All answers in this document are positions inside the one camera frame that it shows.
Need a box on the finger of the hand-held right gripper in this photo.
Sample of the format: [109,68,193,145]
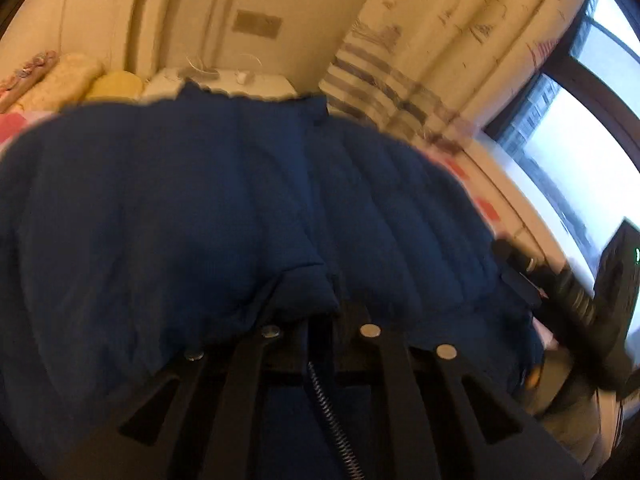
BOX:
[491,236,548,311]

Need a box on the pink checkered blanket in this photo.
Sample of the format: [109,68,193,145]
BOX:
[0,110,561,266]

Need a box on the wall switch plate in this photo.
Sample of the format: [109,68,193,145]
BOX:
[234,9,283,40]

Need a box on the yellow pillow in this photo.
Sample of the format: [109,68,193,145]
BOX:
[84,71,144,102]

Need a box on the blue padded jacket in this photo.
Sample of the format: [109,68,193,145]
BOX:
[0,82,551,480]

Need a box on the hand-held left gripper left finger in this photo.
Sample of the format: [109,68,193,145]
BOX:
[55,317,313,480]

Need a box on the window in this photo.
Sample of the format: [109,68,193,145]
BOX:
[484,0,640,281]

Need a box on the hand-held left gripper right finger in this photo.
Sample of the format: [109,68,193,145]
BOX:
[334,302,586,480]

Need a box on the cream knitted pillow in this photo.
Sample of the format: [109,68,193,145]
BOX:
[17,52,104,112]

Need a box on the white nightstand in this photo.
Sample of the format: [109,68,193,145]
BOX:
[144,66,297,102]

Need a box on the white bed headboard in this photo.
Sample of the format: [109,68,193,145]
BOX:
[60,0,173,76]

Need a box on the colourful floral pillow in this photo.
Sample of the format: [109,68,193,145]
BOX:
[0,50,60,93]

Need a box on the cream printed curtain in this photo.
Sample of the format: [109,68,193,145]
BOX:
[320,0,596,156]

